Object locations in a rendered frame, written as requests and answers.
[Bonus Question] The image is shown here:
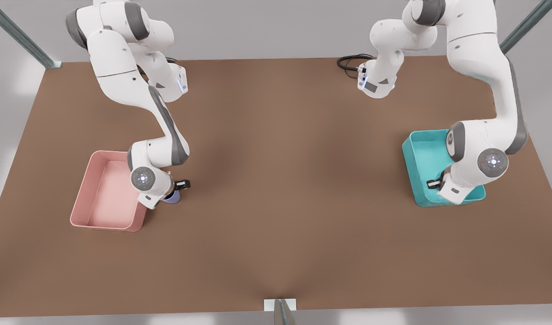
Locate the teal plastic box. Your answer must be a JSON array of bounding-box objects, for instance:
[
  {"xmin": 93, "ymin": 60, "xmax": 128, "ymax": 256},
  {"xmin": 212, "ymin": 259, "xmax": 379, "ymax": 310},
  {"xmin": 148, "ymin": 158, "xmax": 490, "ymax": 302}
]
[{"xmin": 402, "ymin": 130, "xmax": 487, "ymax": 208}]

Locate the pink plastic box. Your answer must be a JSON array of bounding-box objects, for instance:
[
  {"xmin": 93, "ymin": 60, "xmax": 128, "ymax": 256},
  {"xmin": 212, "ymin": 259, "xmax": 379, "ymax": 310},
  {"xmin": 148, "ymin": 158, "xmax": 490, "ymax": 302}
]
[{"xmin": 70, "ymin": 150, "xmax": 147, "ymax": 232}]

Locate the black cable loop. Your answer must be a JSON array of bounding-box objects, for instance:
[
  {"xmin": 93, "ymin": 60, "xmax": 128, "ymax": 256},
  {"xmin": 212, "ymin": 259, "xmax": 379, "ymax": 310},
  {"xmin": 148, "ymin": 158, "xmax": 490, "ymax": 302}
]
[{"xmin": 337, "ymin": 54, "xmax": 376, "ymax": 79}]

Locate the silver frame post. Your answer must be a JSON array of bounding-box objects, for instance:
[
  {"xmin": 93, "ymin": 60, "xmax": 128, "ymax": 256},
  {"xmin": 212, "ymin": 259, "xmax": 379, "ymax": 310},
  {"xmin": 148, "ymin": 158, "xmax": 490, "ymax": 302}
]
[
  {"xmin": 0, "ymin": 0, "xmax": 62, "ymax": 69},
  {"xmin": 263, "ymin": 298, "xmax": 298, "ymax": 325},
  {"xmin": 499, "ymin": 0, "xmax": 552, "ymax": 55}
]

